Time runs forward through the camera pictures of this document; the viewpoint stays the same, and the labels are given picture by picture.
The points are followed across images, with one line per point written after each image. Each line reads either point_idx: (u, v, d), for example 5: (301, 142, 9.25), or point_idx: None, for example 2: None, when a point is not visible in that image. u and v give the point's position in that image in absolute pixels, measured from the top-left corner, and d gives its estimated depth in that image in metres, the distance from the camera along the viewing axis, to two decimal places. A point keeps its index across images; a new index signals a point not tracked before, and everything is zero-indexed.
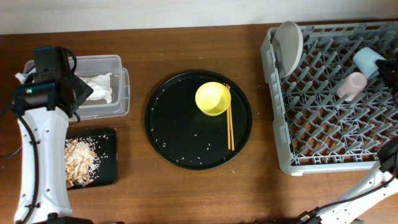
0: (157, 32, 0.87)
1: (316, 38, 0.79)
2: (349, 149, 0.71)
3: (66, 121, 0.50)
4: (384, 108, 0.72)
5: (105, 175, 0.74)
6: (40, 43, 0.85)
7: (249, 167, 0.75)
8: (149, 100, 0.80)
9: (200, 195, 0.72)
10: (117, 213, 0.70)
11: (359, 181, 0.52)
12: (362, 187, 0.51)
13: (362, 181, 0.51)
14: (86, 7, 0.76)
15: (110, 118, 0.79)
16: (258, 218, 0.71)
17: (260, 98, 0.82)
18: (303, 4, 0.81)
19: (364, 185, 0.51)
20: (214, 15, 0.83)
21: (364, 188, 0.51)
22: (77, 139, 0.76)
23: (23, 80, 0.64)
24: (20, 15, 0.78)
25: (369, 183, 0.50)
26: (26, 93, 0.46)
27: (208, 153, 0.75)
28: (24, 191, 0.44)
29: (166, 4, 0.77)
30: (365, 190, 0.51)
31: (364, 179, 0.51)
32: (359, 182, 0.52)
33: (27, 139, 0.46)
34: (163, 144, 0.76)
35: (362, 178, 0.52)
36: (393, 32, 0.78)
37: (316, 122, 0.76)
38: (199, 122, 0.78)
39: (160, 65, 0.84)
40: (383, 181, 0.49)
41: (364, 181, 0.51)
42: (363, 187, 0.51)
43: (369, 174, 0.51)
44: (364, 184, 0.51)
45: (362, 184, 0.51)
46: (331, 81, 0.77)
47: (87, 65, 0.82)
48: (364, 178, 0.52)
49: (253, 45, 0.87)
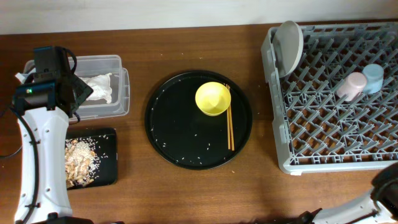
0: (158, 32, 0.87)
1: (317, 38, 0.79)
2: (349, 149, 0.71)
3: (66, 121, 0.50)
4: (384, 108, 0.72)
5: (105, 175, 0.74)
6: (40, 43, 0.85)
7: (249, 167, 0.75)
8: (149, 99, 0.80)
9: (200, 195, 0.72)
10: (117, 213, 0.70)
11: (351, 202, 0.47)
12: (354, 210, 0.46)
13: (354, 204, 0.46)
14: (86, 7, 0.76)
15: (110, 118, 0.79)
16: (258, 218, 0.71)
17: (260, 98, 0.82)
18: (303, 4, 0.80)
19: (355, 208, 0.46)
20: (214, 15, 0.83)
21: (356, 211, 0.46)
22: (77, 139, 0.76)
23: (23, 80, 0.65)
24: (20, 15, 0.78)
25: (360, 207, 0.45)
26: (26, 93, 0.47)
27: (208, 153, 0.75)
28: (24, 191, 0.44)
29: (166, 4, 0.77)
30: (358, 213, 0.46)
31: (356, 201, 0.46)
32: (351, 203, 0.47)
33: (27, 139, 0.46)
34: (163, 144, 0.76)
35: (353, 201, 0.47)
36: (393, 32, 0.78)
37: (316, 121, 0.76)
38: (199, 121, 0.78)
39: (160, 65, 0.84)
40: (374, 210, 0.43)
41: (356, 204, 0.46)
42: (354, 210, 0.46)
43: (361, 198, 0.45)
44: (355, 207, 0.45)
45: (353, 206, 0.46)
46: (331, 81, 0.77)
47: (87, 65, 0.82)
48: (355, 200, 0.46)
49: (253, 45, 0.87)
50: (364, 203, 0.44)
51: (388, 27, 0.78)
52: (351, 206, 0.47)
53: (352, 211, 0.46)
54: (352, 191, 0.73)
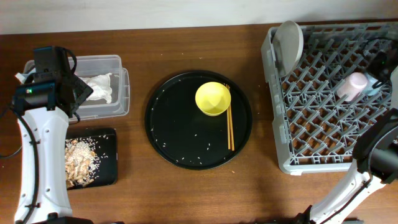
0: (158, 32, 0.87)
1: (317, 38, 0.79)
2: (349, 150, 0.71)
3: (66, 121, 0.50)
4: (384, 108, 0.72)
5: (105, 175, 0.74)
6: (40, 43, 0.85)
7: (249, 167, 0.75)
8: (149, 99, 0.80)
9: (200, 195, 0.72)
10: (117, 213, 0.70)
11: (341, 182, 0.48)
12: (346, 190, 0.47)
13: (345, 183, 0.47)
14: (86, 7, 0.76)
15: (110, 118, 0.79)
16: (258, 217, 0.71)
17: (260, 98, 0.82)
18: (303, 4, 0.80)
19: (347, 186, 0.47)
20: (214, 15, 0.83)
21: (347, 190, 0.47)
22: (77, 139, 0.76)
23: (23, 80, 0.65)
24: (20, 15, 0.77)
25: (351, 184, 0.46)
26: (26, 93, 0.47)
27: (208, 153, 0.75)
28: (24, 192, 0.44)
29: (166, 4, 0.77)
30: (350, 191, 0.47)
31: (345, 180, 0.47)
32: (341, 185, 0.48)
33: (27, 139, 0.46)
34: (163, 144, 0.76)
35: (343, 180, 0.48)
36: (393, 33, 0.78)
37: (316, 121, 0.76)
38: (199, 121, 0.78)
39: (160, 65, 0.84)
40: (364, 181, 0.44)
41: (346, 183, 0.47)
42: (346, 190, 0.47)
43: (349, 175, 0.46)
44: (347, 186, 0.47)
45: (344, 186, 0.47)
46: (331, 81, 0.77)
47: (87, 65, 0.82)
48: (345, 180, 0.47)
49: (253, 45, 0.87)
50: (354, 179, 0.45)
51: (388, 27, 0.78)
52: (342, 187, 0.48)
53: (344, 191, 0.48)
54: None
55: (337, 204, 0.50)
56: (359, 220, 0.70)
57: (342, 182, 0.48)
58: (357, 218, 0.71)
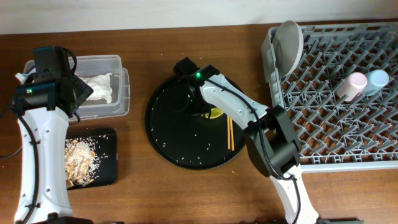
0: (158, 32, 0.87)
1: (317, 38, 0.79)
2: (349, 150, 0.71)
3: (66, 122, 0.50)
4: (384, 108, 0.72)
5: (105, 175, 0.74)
6: (40, 43, 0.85)
7: (249, 167, 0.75)
8: (150, 99, 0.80)
9: (200, 195, 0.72)
10: (117, 214, 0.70)
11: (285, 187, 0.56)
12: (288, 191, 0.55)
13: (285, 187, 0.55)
14: (86, 7, 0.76)
15: (110, 118, 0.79)
16: (258, 217, 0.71)
17: (260, 98, 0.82)
18: (303, 4, 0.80)
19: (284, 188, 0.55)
20: (214, 15, 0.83)
21: (290, 194, 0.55)
22: (77, 139, 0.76)
23: (23, 80, 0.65)
24: (20, 14, 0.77)
25: (287, 188, 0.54)
26: (26, 93, 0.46)
27: (208, 153, 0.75)
28: (24, 191, 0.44)
29: (165, 4, 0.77)
30: (295, 191, 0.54)
31: (281, 189, 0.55)
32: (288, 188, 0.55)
33: (27, 139, 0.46)
34: (163, 144, 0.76)
35: (280, 189, 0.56)
36: (393, 33, 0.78)
37: (316, 121, 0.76)
38: (199, 122, 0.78)
39: (160, 65, 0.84)
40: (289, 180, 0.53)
41: (283, 190, 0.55)
42: (288, 195, 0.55)
43: (278, 185, 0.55)
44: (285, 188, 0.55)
45: (286, 193, 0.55)
46: (331, 81, 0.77)
47: (87, 64, 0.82)
48: (282, 190, 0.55)
49: (253, 45, 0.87)
50: (286, 183, 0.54)
51: (389, 27, 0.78)
52: (286, 195, 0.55)
53: (290, 195, 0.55)
54: (352, 191, 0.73)
55: (295, 206, 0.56)
56: (359, 220, 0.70)
57: (281, 194, 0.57)
58: (357, 218, 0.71)
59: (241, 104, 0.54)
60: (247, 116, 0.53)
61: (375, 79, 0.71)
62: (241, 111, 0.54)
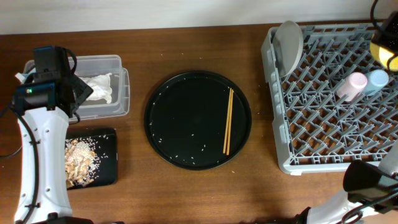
0: (158, 33, 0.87)
1: (317, 38, 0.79)
2: (349, 149, 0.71)
3: (66, 121, 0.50)
4: (384, 109, 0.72)
5: (105, 175, 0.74)
6: (40, 43, 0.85)
7: (249, 167, 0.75)
8: (152, 95, 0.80)
9: (200, 195, 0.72)
10: (117, 214, 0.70)
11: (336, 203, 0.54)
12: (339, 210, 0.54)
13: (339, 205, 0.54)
14: (87, 7, 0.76)
15: (110, 118, 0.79)
16: (258, 217, 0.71)
17: (260, 98, 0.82)
18: (303, 4, 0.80)
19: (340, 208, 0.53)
20: (214, 15, 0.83)
21: (339, 211, 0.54)
22: (77, 139, 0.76)
23: (23, 80, 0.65)
24: (20, 14, 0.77)
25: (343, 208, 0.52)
26: (26, 93, 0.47)
27: (207, 154, 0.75)
28: (24, 191, 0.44)
29: (165, 4, 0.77)
30: (344, 212, 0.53)
31: (339, 203, 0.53)
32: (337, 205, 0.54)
33: (27, 139, 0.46)
34: (159, 140, 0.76)
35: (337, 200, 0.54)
36: None
37: (316, 122, 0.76)
38: (199, 122, 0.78)
39: (160, 65, 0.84)
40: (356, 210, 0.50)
41: (339, 205, 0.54)
42: (339, 211, 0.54)
43: (342, 201, 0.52)
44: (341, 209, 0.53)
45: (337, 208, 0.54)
46: (331, 81, 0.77)
47: (87, 64, 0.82)
48: (338, 203, 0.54)
49: (253, 45, 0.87)
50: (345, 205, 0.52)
51: None
52: (337, 207, 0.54)
53: (339, 211, 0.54)
54: None
55: (333, 218, 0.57)
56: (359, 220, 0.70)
57: (334, 204, 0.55)
58: None
59: None
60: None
61: (375, 79, 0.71)
62: None
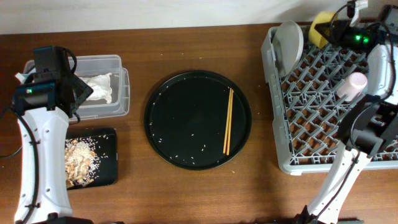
0: (157, 33, 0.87)
1: None
2: None
3: (66, 121, 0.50)
4: None
5: (105, 175, 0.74)
6: (40, 43, 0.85)
7: (249, 167, 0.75)
8: (152, 94, 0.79)
9: (200, 195, 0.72)
10: (117, 214, 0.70)
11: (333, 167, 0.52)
12: (338, 172, 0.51)
13: (336, 165, 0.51)
14: (87, 7, 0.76)
15: (110, 118, 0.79)
16: (258, 217, 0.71)
17: (260, 98, 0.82)
18: (304, 4, 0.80)
19: (339, 168, 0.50)
20: (214, 15, 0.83)
21: (339, 172, 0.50)
22: (77, 139, 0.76)
23: (23, 80, 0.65)
24: (20, 14, 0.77)
25: (342, 165, 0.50)
26: (26, 93, 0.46)
27: (207, 154, 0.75)
28: (24, 192, 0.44)
29: (165, 4, 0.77)
30: (342, 173, 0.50)
31: (335, 162, 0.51)
32: (333, 168, 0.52)
33: (27, 139, 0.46)
34: (158, 140, 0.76)
35: (333, 165, 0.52)
36: None
37: (316, 121, 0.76)
38: (199, 122, 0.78)
39: (159, 65, 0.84)
40: (353, 158, 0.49)
41: (336, 165, 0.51)
42: (338, 171, 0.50)
43: (339, 157, 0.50)
44: (339, 167, 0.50)
45: (336, 169, 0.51)
46: (331, 81, 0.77)
47: (87, 64, 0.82)
48: (334, 164, 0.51)
49: (253, 45, 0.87)
50: (343, 158, 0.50)
51: None
52: (334, 170, 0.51)
53: (337, 173, 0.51)
54: (351, 191, 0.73)
55: (333, 190, 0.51)
56: (359, 220, 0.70)
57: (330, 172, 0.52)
58: (356, 218, 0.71)
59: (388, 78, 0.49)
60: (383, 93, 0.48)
61: None
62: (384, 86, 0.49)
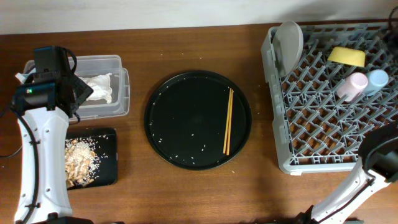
0: (157, 33, 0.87)
1: (318, 38, 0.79)
2: (349, 150, 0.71)
3: (66, 121, 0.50)
4: (384, 108, 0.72)
5: (105, 175, 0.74)
6: (40, 43, 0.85)
7: (249, 167, 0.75)
8: (152, 94, 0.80)
9: (200, 195, 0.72)
10: (117, 214, 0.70)
11: (345, 181, 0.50)
12: (349, 188, 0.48)
13: (349, 181, 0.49)
14: (87, 7, 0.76)
15: (110, 118, 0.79)
16: (258, 217, 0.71)
17: (260, 98, 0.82)
18: (303, 4, 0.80)
19: (351, 184, 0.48)
20: (214, 15, 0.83)
21: (351, 189, 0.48)
22: (77, 139, 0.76)
23: (23, 80, 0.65)
24: (21, 15, 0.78)
25: (355, 182, 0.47)
26: (26, 93, 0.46)
27: (206, 153, 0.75)
28: (24, 191, 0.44)
29: (165, 4, 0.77)
30: (354, 190, 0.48)
31: (349, 178, 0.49)
32: (345, 182, 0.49)
33: (27, 139, 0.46)
34: (159, 140, 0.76)
35: (347, 179, 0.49)
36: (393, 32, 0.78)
37: (316, 122, 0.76)
38: (199, 122, 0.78)
39: (159, 65, 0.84)
40: (369, 180, 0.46)
41: (349, 181, 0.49)
42: (349, 187, 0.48)
43: (354, 173, 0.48)
44: (351, 184, 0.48)
45: (347, 185, 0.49)
46: (331, 81, 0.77)
47: (87, 64, 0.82)
48: (348, 179, 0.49)
49: (253, 45, 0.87)
50: (357, 177, 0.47)
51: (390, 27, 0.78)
52: (346, 185, 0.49)
53: (349, 189, 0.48)
54: None
55: (340, 201, 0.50)
56: (359, 220, 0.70)
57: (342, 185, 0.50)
58: (357, 218, 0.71)
59: None
60: None
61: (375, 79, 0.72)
62: None
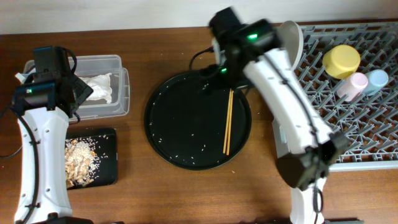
0: (157, 32, 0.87)
1: (317, 38, 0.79)
2: (349, 150, 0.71)
3: (66, 121, 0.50)
4: (384, 108, 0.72)
5: (105, 175, 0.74)
6: (39, 43, 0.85)
7: (249, 167, 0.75)
8: (152, 94, 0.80)
9: (200, 195, 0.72)
10: (117, 213, 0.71)
11: (299, 204, 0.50)
12: (306, 208, 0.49)
13: (301, 203, 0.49)
14: (86, 7, 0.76)
15: (110, 118, 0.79)
16: (258, 217, 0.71)
17: (260, 98, 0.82)
18: (303, 4, 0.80)
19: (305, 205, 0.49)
20: (214, 15, 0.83)
21: (308, 208, 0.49)
22: (77, 139, 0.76)
23: (23, 80, 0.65)
24: (20, 14, 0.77)
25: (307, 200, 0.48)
26: (26, 93, 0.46)
27: (206, 154, 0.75)
28: (24, 192, 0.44)
29: (165, 4, 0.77)
30: (311, 208, 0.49)
31: (300, 201, 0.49)
32: (300, 205, 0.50)
33: (27, 139, 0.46)
34: (159, 140, 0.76)
35: (300, 203, 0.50)
36: (393, 32, 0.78)
37: None
38: (198, 121, 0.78)
39: (160, 65, 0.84)
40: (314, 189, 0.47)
41: (302, 202, 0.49)
42: (306, 208, 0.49)
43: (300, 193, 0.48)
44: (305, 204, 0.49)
45: (303, 206, 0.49)
46: (331, 81, 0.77)
47: (87, 64, 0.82)
48: (300, 201, 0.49)
49: None
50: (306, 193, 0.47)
51: (389, 27, 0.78)
52: (301, 206, 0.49)
53: (308, 209, 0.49)
54: (351, 191, 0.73)
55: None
56: (359, 220, 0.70)
57: (295, 193, 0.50)
58: (356, 218, 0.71)
59: (300, 114, 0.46)
60: (305, 131, 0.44)
61: (375, 80, 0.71)
62: (301, 126, 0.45)
